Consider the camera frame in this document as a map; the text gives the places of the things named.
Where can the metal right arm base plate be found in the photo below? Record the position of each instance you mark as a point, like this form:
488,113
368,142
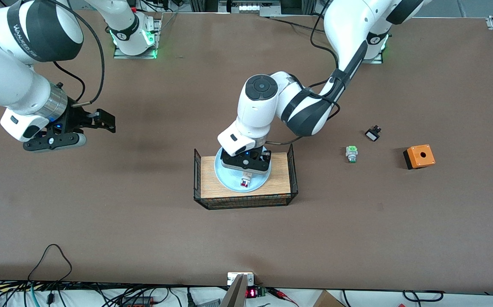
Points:
120,54

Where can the grey aluminium frame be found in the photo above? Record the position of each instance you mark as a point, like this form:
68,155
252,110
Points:
246,7

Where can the red digit display module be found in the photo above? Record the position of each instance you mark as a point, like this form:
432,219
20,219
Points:
251,293

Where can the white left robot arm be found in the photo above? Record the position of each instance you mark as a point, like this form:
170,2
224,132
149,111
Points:
255,111

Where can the silver metal bracket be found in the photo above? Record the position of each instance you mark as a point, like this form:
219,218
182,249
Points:
231,279

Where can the orange button enclosure box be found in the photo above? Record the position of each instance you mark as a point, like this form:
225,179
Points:
421,157

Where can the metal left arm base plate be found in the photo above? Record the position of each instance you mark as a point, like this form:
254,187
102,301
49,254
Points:
376,61

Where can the black white switch button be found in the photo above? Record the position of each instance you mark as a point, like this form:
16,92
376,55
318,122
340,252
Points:
372,135

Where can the light blue plate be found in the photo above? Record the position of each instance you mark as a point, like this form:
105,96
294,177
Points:
229,181

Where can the black box with red connectors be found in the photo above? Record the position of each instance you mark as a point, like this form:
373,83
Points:
140,302

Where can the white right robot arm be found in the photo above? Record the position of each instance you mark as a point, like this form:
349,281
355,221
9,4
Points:
12,81

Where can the green push button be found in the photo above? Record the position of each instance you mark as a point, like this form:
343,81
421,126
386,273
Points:
351,152

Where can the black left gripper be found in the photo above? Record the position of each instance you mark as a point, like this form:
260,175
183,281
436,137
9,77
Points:
265,154

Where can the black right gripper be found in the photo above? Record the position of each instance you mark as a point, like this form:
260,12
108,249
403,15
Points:
76,118

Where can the grey aluminium bar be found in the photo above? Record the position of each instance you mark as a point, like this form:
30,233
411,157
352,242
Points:
236,296

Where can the red push button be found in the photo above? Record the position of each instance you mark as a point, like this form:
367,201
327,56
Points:
245,182

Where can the brown cardboard box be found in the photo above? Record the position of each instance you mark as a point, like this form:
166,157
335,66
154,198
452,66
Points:
325,300

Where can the wooden board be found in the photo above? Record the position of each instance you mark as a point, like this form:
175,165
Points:
208,187

